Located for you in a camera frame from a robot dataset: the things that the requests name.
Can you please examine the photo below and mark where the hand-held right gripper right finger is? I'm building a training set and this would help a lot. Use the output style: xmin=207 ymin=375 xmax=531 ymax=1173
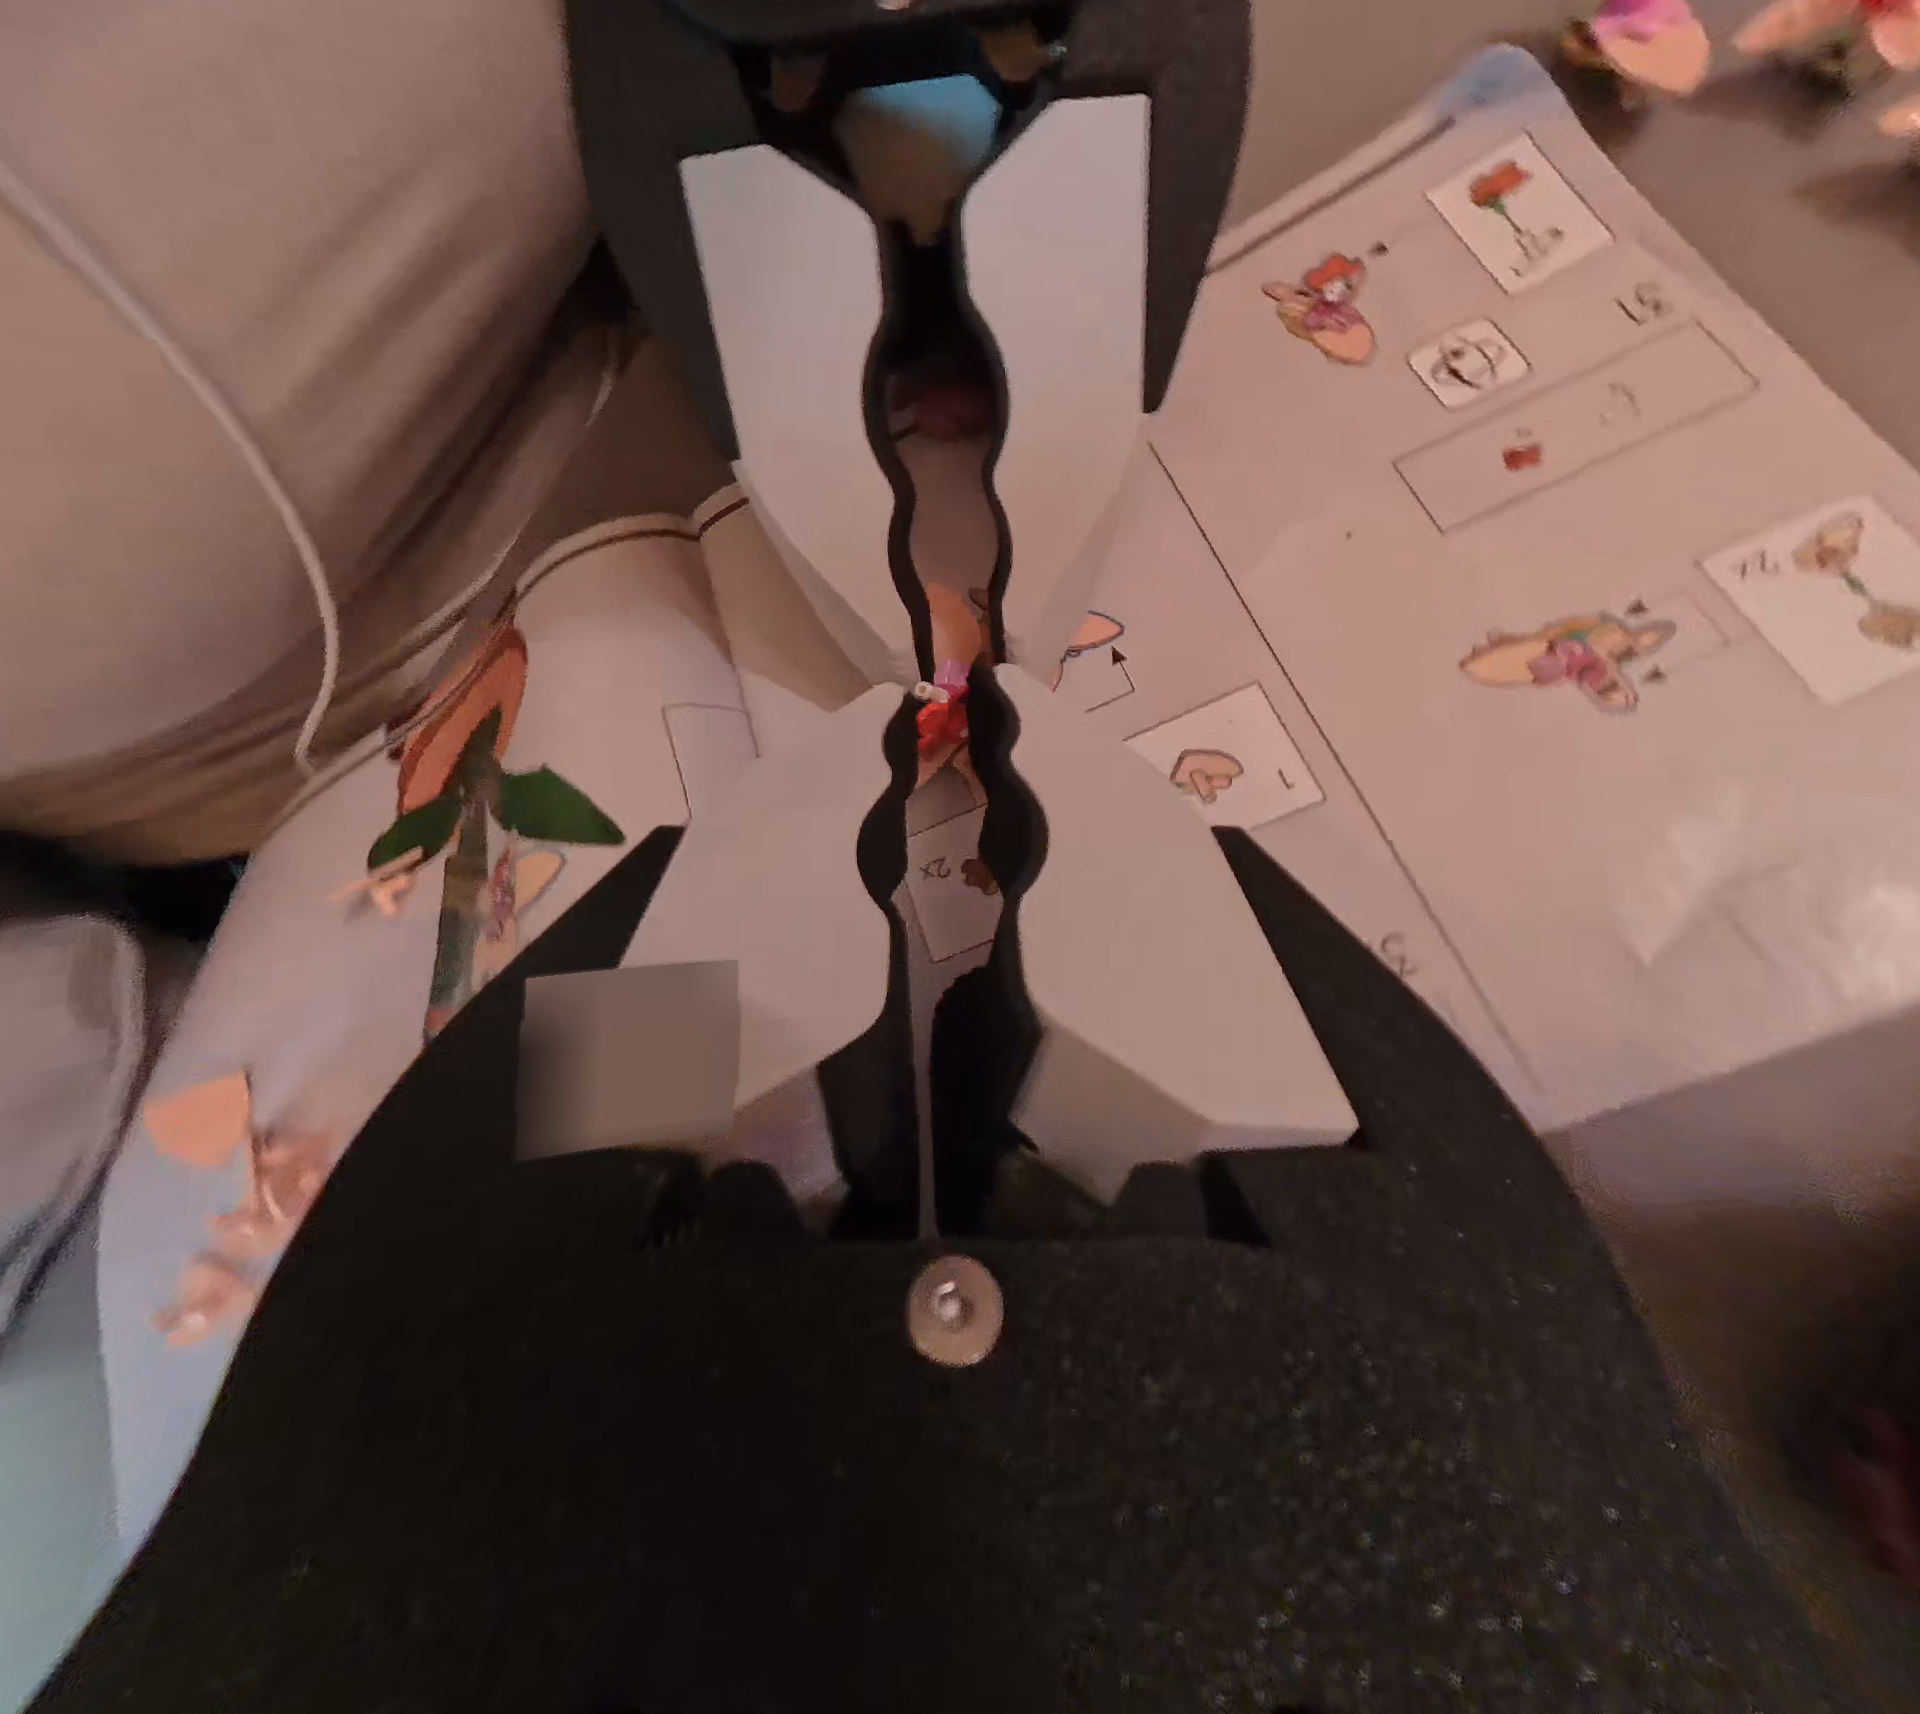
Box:
xmin=968 ymin=662 xmax=1361 ymax=1212

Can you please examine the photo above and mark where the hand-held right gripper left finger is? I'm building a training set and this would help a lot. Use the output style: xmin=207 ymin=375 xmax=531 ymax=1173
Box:
xmin=515 ymin=683 xmax=922 ymax=1163

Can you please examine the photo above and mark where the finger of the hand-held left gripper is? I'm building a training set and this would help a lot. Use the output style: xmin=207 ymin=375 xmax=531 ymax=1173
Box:
xmin=679 ymin=143 xmax=933 ymax=687
xmin=958 ymin=93 xmax=1159 ymax=673

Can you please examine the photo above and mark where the small toy brick orchid flower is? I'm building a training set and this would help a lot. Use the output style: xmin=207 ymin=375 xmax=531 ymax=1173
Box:
xmin=907 ymin=581 xmax=999 ymax=786

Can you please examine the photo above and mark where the toy brick instruction booklet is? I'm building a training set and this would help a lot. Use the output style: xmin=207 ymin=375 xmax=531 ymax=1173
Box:
xmin=92 ymin=43 xmax=1920 ymax=1558

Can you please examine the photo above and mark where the small tan toy brick stem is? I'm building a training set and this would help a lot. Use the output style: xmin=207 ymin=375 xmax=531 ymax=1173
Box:
xmin=332 ymin=844 xmax=428 ymax=922

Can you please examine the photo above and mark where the tan toy brick petal cluster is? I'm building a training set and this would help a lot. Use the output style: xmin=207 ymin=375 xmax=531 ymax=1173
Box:
xmin=225 ymin=1131 xmax=339 ymax=1244

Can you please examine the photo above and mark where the person's grey sweater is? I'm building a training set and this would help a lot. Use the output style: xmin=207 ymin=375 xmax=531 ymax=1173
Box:
xmin=0 ymin=911 xmax=153 ymax=1320

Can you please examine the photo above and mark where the thin white cable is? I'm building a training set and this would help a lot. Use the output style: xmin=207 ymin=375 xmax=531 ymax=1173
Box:
xmin=0 ymin=161 xmax=346 ymax=779

